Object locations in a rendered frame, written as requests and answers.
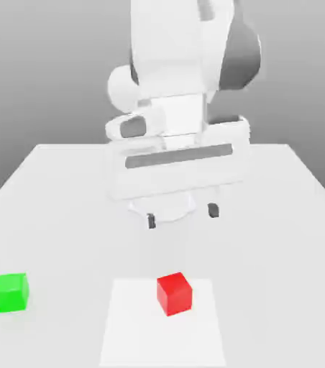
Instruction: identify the small green cube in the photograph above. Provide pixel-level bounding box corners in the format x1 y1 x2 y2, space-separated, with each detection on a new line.
0 272 30 314

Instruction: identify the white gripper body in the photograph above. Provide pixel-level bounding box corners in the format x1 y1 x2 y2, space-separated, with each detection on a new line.
106 116 252 203

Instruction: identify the small red cube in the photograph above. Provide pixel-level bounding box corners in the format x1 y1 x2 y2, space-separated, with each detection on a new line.
156 271 194 318

